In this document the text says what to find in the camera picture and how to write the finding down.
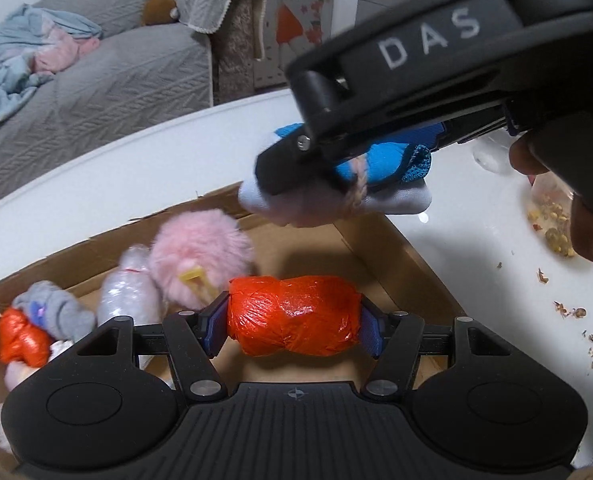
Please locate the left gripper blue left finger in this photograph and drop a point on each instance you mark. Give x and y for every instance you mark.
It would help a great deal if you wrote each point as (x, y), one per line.
(193, 339)

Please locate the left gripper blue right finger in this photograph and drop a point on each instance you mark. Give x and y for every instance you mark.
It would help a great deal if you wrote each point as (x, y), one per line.
(393, 340)

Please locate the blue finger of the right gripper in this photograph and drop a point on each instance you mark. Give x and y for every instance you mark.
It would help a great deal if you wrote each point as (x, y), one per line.
(293, 161)
(460, 131)

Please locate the blue grey sock braided tie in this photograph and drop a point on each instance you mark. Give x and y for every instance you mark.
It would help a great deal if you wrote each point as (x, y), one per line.
(388, 179)

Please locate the clear plastic bag bundle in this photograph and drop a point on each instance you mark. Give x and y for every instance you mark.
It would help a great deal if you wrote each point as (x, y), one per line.
(130, 290)

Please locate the pink fluffy pom-pom toy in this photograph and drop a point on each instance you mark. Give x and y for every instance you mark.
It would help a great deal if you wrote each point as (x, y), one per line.
(195, 255)

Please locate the large orange plastic bag roll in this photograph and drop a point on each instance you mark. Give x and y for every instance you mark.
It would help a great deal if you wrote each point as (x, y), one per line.
(312, 315)

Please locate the grey sock with blue bow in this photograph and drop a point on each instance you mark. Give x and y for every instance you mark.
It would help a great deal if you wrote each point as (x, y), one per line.
(56, 311)

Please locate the small orange plastic bag ball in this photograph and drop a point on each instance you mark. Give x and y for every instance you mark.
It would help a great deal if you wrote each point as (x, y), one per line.
(20, 340)

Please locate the white cloth purple fuzzy band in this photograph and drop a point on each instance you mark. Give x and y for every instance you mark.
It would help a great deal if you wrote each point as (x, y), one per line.
(58, 347)

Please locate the pink towel roll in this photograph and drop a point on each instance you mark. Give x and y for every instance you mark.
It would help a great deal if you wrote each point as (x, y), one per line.
(16, 372)

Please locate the white striped cloth beige tie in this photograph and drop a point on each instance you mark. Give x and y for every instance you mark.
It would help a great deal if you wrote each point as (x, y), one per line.
(4, 443)

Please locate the clear plastic cup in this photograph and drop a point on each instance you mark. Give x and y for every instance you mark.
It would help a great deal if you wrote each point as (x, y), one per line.
(491, 152)

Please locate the clear bowl of snacks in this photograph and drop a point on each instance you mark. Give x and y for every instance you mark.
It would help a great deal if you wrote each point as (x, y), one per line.
(548, 209)

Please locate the grey cabinet with stickers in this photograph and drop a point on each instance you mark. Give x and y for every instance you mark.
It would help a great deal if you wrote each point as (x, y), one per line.
(289, 29)

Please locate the grey sofa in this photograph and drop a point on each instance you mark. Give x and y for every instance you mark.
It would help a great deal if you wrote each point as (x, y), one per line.
(139, 77)

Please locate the brown plush toy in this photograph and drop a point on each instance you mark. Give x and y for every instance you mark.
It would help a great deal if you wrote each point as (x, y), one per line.
(159, 12)

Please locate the pink garment on sofa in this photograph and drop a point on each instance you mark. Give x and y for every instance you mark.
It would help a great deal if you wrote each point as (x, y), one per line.
(61, 51)

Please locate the light blue blanket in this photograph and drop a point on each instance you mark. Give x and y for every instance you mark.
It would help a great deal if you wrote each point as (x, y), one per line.
(21, 33)

